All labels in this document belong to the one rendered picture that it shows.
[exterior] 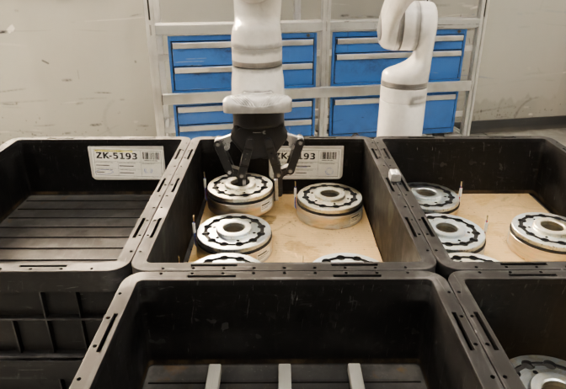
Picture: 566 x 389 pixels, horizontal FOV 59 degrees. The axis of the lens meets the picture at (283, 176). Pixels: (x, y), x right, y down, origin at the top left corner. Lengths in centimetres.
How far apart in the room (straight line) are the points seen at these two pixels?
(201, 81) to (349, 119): 80
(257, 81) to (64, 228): 37
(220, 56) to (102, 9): 108
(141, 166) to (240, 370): 45
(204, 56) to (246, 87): 181
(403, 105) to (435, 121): 189
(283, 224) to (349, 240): 11
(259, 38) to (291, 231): 28
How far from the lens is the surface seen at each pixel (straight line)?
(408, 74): 101
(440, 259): 52
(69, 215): 87
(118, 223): 82
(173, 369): 54
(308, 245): 72
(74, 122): 353
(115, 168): 89
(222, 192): 77
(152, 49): 249
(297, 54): 256
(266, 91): 70
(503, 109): 418
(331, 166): 85
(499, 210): 88
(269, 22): 70
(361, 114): 273
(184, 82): 252
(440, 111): 291
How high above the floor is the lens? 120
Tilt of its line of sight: 23 degrees down
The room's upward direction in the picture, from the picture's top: straight up
